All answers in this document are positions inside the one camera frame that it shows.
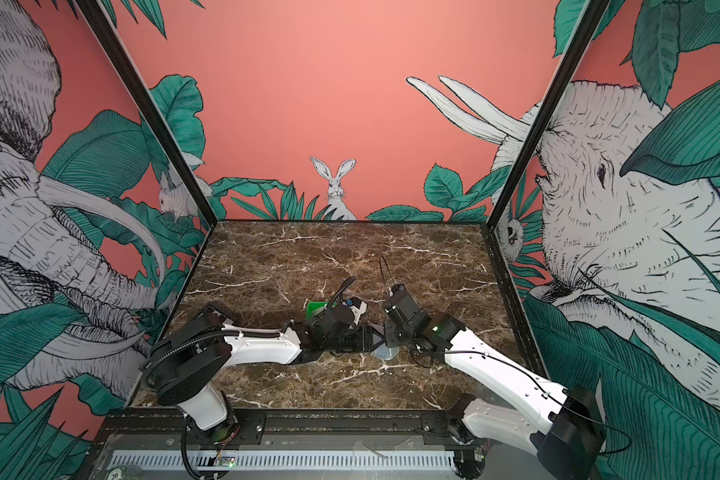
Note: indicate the white perforated cable duct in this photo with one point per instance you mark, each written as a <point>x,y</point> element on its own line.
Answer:
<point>300,460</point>

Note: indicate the left black frame post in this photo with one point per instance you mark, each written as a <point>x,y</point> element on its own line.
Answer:
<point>101,26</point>

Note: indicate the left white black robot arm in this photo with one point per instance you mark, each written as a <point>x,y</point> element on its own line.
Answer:
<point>180,368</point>

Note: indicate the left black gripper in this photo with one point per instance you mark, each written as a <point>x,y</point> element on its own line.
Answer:
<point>367,338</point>

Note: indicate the right black frame post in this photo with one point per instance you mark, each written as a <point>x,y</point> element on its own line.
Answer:
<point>587,24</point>

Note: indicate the black front mounting rail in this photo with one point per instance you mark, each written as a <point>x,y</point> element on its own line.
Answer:
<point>248,427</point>

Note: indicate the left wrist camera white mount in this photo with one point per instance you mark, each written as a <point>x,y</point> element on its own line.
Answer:
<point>358,308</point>

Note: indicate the green plastic card tray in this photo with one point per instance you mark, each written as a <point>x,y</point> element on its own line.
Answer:
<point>313,308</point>

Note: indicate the black frame post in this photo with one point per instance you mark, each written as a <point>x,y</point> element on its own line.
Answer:
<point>101,26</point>
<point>587,24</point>

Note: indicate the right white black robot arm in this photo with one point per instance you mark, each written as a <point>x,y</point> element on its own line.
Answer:
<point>563,427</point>

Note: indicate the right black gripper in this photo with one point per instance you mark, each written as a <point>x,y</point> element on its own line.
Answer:
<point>391,339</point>

